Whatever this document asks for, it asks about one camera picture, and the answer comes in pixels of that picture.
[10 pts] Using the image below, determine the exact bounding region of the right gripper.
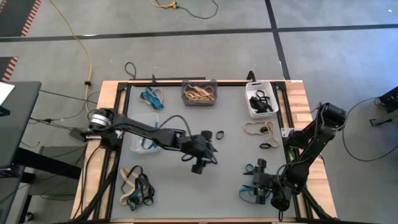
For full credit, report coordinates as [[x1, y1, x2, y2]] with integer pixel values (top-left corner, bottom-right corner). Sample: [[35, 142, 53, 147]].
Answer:
[[250, 157, 274, 205]]

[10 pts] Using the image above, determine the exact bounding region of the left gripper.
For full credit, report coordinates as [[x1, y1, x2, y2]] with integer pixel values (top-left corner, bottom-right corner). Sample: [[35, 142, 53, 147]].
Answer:
[[182, 130, 217, 175]]

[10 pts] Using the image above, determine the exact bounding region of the clear plastic basket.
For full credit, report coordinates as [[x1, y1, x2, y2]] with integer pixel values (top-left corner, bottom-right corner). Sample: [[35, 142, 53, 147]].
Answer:
[[129, 111, 162, 155]]

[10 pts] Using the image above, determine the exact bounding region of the wide black rubber band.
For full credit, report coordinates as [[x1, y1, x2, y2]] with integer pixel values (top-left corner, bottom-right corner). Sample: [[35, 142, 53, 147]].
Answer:
[[249, 95, 275, 114]]

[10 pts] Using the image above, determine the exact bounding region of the narrow black rubber band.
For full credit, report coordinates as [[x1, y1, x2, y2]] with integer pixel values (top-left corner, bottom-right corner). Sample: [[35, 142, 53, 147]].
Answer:
[[254, 89, 272, 102]]

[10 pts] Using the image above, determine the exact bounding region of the thin black rubber band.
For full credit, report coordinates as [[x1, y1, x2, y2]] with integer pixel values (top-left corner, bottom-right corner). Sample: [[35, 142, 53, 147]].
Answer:
[[121, 165, 144, 194]]

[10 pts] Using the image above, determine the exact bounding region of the grey table mat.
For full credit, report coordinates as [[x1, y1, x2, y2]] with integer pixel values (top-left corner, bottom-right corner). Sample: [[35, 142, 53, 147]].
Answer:
[[110, 84, 297, 219]]

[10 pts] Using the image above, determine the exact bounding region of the grey plastic basket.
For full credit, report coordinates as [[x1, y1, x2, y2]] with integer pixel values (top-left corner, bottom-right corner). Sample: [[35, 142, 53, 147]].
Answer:
[[181, 79, 218, 107]]

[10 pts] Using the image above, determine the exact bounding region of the white plastic basket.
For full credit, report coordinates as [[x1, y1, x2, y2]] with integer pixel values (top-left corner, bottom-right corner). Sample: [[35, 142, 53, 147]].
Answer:
[[244, 80, 280, 119]]

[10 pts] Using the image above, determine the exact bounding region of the black equipment box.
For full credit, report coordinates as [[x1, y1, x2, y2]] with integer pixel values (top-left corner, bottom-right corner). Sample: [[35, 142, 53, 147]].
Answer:
[[377, 86, 398, 113]]

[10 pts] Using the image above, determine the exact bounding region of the black desk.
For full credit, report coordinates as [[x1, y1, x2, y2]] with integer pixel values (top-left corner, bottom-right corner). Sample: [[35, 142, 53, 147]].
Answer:
[[0, 81, 83, 180]]

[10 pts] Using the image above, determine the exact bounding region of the white paper sheet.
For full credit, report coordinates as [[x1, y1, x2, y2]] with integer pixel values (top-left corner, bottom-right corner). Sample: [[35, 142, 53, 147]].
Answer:
[[0, 82, 16, 106]]

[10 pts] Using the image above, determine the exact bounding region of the black mat with orange stripes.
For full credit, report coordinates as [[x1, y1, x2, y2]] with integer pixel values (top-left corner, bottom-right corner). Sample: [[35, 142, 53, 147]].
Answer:
[[0, 56, 20, 83]]

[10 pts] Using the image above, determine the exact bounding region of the person in blue jeans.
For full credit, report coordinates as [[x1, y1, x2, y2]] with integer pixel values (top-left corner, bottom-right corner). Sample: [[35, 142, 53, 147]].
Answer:
[[0, 0, 42, 37]]

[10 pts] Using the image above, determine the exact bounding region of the black left camera cable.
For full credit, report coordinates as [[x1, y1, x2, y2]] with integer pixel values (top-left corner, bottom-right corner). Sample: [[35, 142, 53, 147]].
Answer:
[[155, 114, 193, 138]]

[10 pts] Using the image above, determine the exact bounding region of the black aluminium table frame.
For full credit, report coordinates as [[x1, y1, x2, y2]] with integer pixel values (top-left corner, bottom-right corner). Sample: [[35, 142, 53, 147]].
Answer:
[[71, 79, 338, 224]]

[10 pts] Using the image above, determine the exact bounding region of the black floor cable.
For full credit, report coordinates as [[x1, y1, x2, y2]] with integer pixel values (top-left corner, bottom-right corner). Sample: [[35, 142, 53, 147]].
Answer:
[[341, 96, 398, 162], [175, 0, 220, 21]]

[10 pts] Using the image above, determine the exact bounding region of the black cable loop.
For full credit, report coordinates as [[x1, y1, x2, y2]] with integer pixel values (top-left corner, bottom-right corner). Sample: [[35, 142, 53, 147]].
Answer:
[[124, 61, 137, 80]]

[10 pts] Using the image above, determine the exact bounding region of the dark arm base plate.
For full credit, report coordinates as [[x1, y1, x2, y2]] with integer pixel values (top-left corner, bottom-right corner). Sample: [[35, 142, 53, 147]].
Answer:
[[69, 128, 103, 142]]

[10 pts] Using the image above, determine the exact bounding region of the long yellow cable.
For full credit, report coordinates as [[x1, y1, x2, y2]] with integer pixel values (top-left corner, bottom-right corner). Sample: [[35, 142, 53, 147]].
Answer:
[[49, 0, 94, 116]]

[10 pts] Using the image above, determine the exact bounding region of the yellow plug cable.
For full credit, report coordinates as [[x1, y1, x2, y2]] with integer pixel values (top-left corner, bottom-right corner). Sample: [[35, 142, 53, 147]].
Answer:
[[149, 0, 178, 9]]

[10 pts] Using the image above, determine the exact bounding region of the thin black cable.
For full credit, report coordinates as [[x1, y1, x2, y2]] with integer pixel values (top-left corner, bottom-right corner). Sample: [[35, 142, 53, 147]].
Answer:
[[39, 89, 105, 105]]

